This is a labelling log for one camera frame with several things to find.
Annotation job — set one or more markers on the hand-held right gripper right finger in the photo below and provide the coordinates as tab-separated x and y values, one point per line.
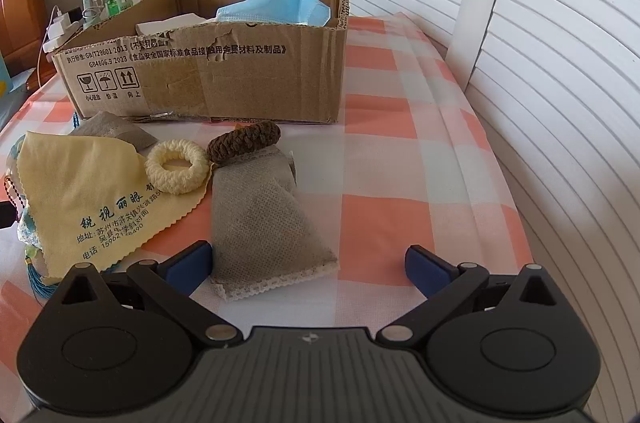
425	268

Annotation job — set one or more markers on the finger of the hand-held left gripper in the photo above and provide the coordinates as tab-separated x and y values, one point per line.
4	215

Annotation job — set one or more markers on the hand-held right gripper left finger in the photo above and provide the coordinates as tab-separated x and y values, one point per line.
192	264

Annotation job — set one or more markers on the light blue tasselled sachet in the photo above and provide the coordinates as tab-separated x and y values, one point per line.
32	228

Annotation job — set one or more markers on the large grey fabric pouch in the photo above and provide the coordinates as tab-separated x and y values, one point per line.
260	228

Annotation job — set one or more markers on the cream knitted scrunchie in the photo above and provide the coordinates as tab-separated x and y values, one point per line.
192	178

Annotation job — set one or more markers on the yellow lens cloth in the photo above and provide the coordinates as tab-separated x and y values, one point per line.
90	193

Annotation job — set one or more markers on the small grey fabric pouch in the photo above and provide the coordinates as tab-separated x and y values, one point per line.
107	128

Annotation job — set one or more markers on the brown knitted scrunchie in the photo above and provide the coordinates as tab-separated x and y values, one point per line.
250	135

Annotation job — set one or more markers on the brown cardboard box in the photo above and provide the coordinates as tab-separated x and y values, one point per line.
250	83

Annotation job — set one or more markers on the orange checked bedsheet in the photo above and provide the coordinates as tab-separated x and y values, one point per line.
390	153

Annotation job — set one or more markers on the white power strip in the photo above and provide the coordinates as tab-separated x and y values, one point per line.
52	47

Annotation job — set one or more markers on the white charger plug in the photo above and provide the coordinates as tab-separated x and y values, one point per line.
59	25

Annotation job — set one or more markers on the white tissue pack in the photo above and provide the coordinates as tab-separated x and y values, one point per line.
170	24

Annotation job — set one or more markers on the blue face mask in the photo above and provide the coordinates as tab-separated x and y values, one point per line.
275	5

